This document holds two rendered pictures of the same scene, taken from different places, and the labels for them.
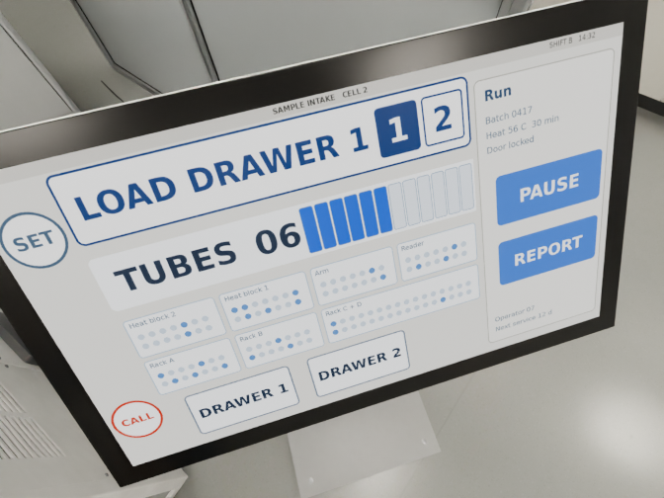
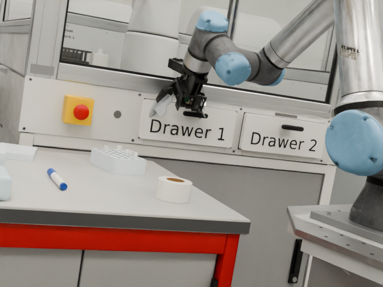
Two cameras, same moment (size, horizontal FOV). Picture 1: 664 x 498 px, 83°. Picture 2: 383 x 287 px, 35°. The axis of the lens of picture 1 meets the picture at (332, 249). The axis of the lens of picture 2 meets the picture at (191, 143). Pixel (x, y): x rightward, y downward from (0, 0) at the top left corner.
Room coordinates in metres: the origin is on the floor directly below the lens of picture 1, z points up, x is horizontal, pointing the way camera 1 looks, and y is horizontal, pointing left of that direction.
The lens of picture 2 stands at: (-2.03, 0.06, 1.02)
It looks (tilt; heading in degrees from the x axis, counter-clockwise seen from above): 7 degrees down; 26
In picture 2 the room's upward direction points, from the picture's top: 9 degrees clockwise
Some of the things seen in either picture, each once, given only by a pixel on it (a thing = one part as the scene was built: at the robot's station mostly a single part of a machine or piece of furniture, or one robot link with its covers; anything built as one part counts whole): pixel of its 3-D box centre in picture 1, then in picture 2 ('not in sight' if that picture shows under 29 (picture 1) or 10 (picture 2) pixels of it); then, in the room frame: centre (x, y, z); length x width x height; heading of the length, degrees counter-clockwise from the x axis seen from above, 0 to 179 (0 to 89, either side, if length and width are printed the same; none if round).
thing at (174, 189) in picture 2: not in sight; (174, 189); (-0.94, 0.61, 0.78); 0.07 x 0.07 x 0.04
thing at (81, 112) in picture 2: not in sight; (80, 111); (-0.77, 1.00, 0.88); 0.04 x 0.03 x 0.04; 140
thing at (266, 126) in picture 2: not in sight; (284, 136); (-0.24, 0.62, 0.87); 0.29 x 0.02 x 0.11; 140
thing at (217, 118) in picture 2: not in sight; (188, 124); (-0.48, 0.83, 0.87); 0.29 x 0.02 x 0.11; 140
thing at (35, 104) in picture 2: not in sight; (149, 106); (-0.14, 1.17, 0.87); 1.02 x 0.95 x 0.14; 140
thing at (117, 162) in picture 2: not in sight; (117, 161); (-0.80, 0.85, 0.78); 0.12 x 0.08 x 0.04; 64
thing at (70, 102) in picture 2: not in sight; (77, 110); (-0.75, 1.02, 0.88); 0.07 x 0.05 x 0.07; 140
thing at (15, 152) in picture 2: not in sight; (16, 151); (-0.93, 1.05, 0.77); 0.13 x 0.09 x 0.02; 37
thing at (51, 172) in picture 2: not in sight; (57, 179); (-1.07, 0.81, 0.77); 0.14 x 0.02 x 0.02; 51
